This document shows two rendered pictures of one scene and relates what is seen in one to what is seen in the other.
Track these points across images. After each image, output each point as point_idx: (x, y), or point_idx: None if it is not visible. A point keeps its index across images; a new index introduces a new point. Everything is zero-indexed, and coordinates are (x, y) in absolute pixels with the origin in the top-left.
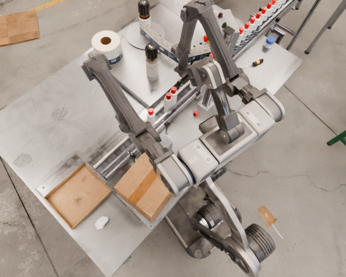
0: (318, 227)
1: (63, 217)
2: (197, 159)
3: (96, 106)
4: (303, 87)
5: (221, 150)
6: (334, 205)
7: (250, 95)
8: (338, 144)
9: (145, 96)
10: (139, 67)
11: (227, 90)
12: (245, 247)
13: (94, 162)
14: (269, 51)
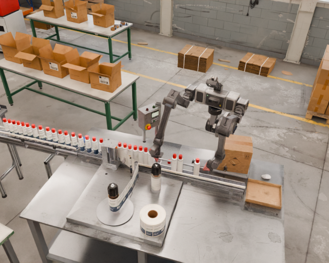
0: (172, 140)
1: (280, 195)
2: (234, 94)
3: (202, 216)
4: (62, 160)
5: (225, 91)
6: (154, 135)
7: (190, 93)
8: None
9: (176, 187)
10: (152, 200)
11: (187, 105)
12: None
13: (239, 197)
14: (90, 142)
